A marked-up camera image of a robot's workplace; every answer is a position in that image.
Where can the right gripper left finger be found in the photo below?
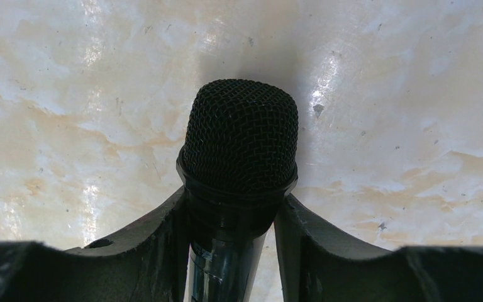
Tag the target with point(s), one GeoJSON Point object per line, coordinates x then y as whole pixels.
{"type": "Point", "coordinates": [144, 261]}

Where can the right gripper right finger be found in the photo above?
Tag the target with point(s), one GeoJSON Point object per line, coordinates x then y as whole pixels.
{"type": "Point", "coordinates": [320, 262]}

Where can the black microphone orange end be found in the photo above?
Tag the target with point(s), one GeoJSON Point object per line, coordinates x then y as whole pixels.
{"type": "Point", "coordinates": [237, 165]}

